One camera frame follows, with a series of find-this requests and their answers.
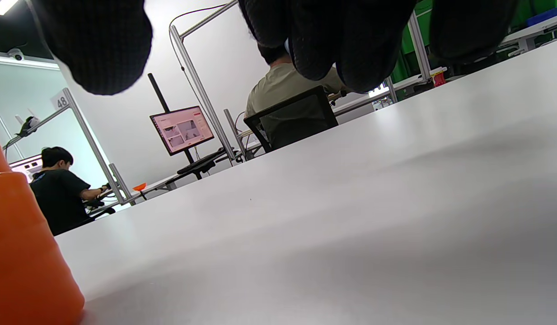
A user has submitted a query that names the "black monitor pole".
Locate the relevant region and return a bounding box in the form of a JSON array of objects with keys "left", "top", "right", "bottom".
[{"left": 147, "top": 73, "right": 204, "bottom": 181}]

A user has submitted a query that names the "white desk with white legs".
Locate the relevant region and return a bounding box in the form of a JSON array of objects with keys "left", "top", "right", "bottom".
[
  {"left": 500, "top": 11, "right": 557, "bottom": 57},
  {"left": 86, "top": 174, "right": 182, "bottom": 209}
]

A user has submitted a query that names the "aluminium frame post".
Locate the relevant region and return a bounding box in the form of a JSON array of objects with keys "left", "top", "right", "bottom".
[
  {"left": 407, "top": 11, "right": 433, "bottom": 83},
  {"left": 169, "top": 0, "right": 239, "bottom": 165}
]

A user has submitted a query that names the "person's right hand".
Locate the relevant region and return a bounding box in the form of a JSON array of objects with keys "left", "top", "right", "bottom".
[{"left": 32, "top": 0, "right": 518, "bottom": 95}]

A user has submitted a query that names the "aluminium frame with shelf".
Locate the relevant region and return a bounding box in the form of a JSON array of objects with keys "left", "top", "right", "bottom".
[{"left": 2, "top": 88, "right": 137, "bottom": 206}]

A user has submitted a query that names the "black mesh office chair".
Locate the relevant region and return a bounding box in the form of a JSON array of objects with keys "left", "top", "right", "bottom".
[{"left": 243, "top": 86, "right": 340, "bottom": 154}]

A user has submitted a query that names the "computer monitor with pink screen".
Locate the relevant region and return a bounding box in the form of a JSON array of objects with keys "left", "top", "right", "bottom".
[{"left": 150, "top": 106, "right": 215, "bottom": 157}]

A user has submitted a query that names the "blue storage bin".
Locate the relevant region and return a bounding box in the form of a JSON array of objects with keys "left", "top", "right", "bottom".
[{"left": 526, "top": 7, "right": 557, "bottom": 27}]

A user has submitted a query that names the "pale lit monitor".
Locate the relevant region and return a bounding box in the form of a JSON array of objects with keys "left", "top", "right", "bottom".
[{"left": 9, "top": 154, "right": 44, "bottom": 182}]

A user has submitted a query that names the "white number plate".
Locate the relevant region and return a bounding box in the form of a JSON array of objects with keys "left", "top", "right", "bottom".
[{"left": 51, "top": 89, "right": 74, "bottom": 110}]

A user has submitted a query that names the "black and white headset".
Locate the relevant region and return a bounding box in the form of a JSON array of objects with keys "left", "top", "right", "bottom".
[{"left": 15, "top": 115, "right": 41, "bottom": 138}]

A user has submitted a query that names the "black keyboard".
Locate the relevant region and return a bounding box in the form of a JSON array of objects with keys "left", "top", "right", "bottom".
[{"left": 177, "top": 148, "right": 236, "bottom": 176}]

